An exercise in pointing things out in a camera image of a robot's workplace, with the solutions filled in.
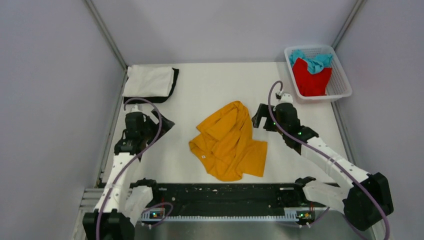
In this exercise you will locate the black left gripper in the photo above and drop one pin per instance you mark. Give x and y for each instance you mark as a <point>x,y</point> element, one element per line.
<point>166,125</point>

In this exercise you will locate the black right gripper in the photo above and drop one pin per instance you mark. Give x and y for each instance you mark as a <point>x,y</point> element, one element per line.
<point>263,112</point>

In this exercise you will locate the yellow t shirt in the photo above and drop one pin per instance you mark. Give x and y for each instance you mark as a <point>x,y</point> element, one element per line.
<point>225,145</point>

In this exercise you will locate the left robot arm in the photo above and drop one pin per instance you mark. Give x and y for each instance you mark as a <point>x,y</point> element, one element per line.
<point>122,201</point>

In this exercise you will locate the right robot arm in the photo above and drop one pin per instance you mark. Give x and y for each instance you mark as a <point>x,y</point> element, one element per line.
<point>363,198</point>

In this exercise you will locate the folded black t shirt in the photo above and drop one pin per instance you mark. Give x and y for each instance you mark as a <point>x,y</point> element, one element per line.
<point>169,89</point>

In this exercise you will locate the folded white t shirt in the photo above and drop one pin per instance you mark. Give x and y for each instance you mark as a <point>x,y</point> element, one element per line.
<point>149,81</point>

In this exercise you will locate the red t shirt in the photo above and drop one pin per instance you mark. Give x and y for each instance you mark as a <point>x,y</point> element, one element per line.
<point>310,85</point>

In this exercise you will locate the teal t shirt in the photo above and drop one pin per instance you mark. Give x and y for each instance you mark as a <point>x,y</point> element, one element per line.
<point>315,64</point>

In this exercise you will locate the white plastic basket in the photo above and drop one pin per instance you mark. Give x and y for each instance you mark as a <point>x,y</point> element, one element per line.
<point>338,86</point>

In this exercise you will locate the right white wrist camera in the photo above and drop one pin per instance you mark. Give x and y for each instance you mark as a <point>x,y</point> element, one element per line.
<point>284,98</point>

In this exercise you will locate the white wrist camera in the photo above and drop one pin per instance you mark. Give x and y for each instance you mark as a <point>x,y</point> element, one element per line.
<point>135,109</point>
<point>284,98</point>

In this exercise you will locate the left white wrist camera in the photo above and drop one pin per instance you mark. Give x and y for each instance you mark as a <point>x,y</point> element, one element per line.
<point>135,109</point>

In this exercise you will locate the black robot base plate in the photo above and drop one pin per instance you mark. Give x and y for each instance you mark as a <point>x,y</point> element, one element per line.
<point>233,199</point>

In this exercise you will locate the white slotted cable duct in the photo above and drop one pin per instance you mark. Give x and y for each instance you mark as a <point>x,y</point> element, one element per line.
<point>289,216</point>

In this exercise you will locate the left aluminium frame post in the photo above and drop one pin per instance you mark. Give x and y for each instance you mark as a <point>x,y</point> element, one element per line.
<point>102,27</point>

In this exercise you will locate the aluminium frame post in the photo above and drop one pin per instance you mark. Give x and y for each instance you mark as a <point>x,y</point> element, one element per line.
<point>102,27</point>
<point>348,21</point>

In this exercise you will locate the right aluminium frame post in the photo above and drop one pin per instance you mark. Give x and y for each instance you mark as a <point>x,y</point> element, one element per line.
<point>348,21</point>

